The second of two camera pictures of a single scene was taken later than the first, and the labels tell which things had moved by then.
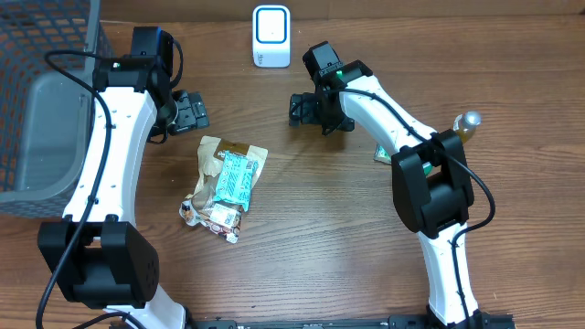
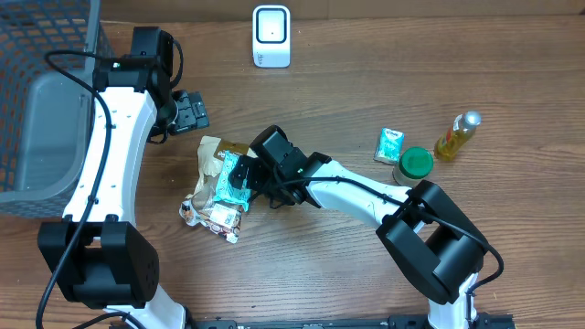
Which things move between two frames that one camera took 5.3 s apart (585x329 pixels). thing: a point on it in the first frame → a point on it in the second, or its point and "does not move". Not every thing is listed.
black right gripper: [303, 110] → [244, 173]
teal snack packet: [235, 178] does not move
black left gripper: [194, 111] does not move
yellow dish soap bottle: [465, 123] does not move
